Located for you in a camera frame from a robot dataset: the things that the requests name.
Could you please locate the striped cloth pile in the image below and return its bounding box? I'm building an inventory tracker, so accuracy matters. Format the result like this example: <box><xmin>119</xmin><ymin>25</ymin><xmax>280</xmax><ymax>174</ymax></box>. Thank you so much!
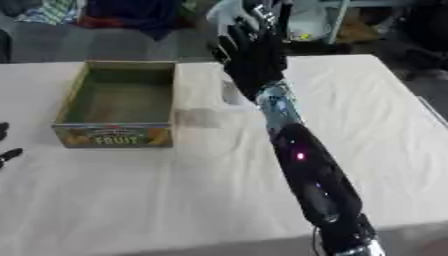
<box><xmin>12</xmin><ymin>0</ymin><xmax>83</xmax><ymax>26</ymax></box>

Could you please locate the cardboard box with green inside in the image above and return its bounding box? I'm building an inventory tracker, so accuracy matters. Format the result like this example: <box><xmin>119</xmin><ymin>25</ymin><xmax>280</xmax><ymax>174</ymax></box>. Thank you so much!
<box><xmin>50</xmin><ymin>59</ymin><xmax>179</xmax><ymax>149</ymax></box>

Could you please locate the clear plastic bottle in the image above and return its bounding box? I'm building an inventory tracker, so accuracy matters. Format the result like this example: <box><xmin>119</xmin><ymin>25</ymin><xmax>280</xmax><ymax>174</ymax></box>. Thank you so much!
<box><xmin>204</xmin><ymin>0</ymin><xmax>259</xmax><ymax>106</ymax></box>

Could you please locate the white plastic bag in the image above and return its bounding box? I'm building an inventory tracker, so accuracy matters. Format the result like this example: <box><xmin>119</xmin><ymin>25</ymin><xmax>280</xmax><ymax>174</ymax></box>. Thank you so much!
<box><xmin>285</xmin><ymin>0</ymin><xmax>336</xmax><ymax>42</ymax></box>

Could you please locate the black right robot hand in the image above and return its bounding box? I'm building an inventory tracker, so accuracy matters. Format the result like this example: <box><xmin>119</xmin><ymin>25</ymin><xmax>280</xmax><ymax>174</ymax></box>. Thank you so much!
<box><xmin>210</xmin><ymin>0</ymin><xmax>294</xmax><ymax>102</ymax></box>

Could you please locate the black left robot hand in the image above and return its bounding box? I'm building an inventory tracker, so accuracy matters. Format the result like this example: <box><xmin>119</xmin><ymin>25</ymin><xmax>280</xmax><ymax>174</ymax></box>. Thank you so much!
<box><xmin>0</xmin><ymin>121</ymin><xmax>27</xmax><ymax>169</ymax></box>

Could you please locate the dark blue garment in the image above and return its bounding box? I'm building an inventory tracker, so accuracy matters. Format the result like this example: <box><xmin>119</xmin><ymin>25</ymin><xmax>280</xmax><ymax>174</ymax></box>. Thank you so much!
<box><xmin>77</xmin><ymin>0</ymin><xmax>200</xmax><ymax>42</ymax></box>

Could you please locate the tan cardboard box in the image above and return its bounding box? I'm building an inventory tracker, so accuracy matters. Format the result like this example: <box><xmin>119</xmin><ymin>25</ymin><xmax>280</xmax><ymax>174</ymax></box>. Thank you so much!
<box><xmin>334</xmin><ymin>15</ymin><xmax>382</xmax><ymax>45</ymax></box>

